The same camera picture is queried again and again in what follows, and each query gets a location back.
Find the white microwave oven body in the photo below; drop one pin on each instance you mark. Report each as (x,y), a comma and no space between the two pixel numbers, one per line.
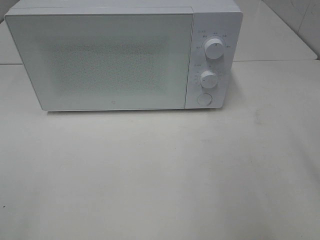
(221,18)

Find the round white door button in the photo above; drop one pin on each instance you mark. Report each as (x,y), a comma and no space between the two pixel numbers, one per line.
(204,99)

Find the white microwave door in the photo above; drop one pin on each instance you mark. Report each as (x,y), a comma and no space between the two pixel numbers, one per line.
(105,62)

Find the white upper power knob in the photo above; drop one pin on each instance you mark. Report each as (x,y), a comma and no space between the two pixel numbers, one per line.
(214,48)

